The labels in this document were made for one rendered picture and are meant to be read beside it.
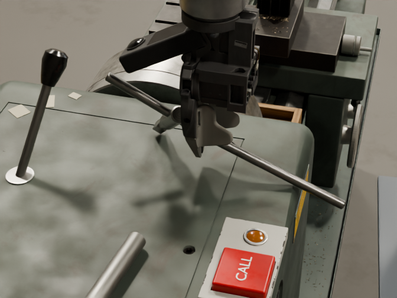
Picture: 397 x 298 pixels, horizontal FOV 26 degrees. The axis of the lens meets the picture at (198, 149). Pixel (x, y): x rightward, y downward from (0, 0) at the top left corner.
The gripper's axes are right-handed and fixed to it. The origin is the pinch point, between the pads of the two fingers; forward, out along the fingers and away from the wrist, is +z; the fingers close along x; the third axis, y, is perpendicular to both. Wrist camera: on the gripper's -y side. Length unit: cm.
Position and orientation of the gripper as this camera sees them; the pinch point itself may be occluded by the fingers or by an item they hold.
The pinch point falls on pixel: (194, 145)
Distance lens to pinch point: 110.4
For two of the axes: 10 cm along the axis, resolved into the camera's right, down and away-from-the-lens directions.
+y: 9.7, 1.6, -2.0
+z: 0.0, 7.9, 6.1
